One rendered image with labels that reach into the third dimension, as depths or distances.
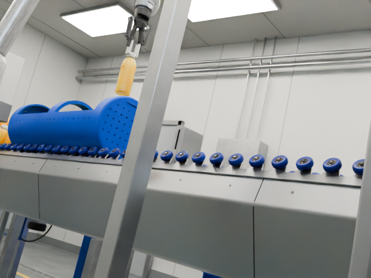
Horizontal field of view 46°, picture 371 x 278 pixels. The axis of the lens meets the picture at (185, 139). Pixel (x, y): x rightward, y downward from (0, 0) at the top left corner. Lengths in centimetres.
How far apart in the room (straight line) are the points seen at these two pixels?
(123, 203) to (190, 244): 28
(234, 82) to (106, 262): 503
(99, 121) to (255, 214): 88
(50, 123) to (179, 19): 103
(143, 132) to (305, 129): 424
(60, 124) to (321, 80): 394
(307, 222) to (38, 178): 135
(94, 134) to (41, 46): 613
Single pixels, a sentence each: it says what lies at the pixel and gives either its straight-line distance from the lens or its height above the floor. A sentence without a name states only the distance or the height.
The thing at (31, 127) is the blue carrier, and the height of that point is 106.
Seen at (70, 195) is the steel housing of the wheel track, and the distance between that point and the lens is 188.
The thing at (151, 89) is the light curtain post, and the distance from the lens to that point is 125.
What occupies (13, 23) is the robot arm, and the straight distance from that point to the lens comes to 237.
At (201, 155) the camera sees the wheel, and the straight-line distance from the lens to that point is 139.
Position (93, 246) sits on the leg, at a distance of 173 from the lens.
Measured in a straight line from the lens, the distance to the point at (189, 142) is 158.
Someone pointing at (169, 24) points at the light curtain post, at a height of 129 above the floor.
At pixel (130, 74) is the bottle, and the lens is 204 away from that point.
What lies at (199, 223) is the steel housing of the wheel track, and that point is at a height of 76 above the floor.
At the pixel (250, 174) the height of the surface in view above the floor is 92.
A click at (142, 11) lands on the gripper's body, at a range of 215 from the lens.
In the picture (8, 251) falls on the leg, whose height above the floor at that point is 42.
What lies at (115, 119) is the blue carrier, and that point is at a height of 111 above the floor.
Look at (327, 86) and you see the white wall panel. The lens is 546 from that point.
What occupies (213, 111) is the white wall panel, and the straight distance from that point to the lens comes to 607.
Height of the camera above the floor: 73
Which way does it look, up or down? 12 degrees up
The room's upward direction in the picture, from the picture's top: 13 degrees clockwise
